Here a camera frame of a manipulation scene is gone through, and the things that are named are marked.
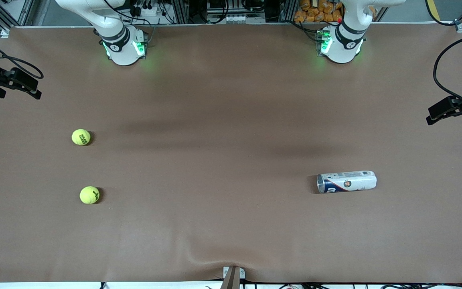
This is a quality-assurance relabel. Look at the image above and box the white blue tennis ball can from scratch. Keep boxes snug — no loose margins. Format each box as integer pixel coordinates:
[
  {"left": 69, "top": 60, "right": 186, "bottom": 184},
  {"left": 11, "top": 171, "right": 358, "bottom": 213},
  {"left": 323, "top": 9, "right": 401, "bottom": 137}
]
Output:
[{"left": 316, "top": 171, "right": 377, "bottom": 194}]

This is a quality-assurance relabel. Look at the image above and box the aluminium camera mount post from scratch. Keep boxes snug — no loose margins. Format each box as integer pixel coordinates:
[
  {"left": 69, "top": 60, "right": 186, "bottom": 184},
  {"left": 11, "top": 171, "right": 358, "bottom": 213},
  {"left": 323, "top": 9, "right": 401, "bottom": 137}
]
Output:
[{"left": 221, "top": 266, "right": 246, "bottom": 289}]

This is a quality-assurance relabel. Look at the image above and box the yellow-green tennis ball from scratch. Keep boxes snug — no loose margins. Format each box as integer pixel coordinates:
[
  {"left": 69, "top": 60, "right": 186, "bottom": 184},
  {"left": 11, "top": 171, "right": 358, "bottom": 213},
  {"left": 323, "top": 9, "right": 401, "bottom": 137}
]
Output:
[
  {"left": 71, "top": 128, "right": 91, "bottom": 147},
  {"left": 79, "top": 186, "right": 101, "bottom": 205}
]

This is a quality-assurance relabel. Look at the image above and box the white power strip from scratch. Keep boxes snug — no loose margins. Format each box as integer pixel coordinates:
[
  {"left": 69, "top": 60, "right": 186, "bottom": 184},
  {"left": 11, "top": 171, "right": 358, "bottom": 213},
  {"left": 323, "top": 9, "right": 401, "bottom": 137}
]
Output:
[{"left": 131, "top": 3, "right": 163, "bottom": 18}]

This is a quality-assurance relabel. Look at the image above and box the orange snack bag pile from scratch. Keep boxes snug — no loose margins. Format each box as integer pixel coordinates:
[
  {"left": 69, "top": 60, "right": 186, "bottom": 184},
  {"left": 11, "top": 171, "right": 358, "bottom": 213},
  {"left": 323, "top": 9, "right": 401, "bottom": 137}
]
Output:
[{"left": 294, "top": 0, "right": 344, "bottom": 23}]

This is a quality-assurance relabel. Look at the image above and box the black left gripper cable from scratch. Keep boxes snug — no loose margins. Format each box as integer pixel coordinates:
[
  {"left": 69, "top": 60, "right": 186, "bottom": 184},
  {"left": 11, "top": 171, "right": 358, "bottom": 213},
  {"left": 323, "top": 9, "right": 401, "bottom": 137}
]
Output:
[{"left": 433, "top": 31, "right": 462, "bottom": 111}]

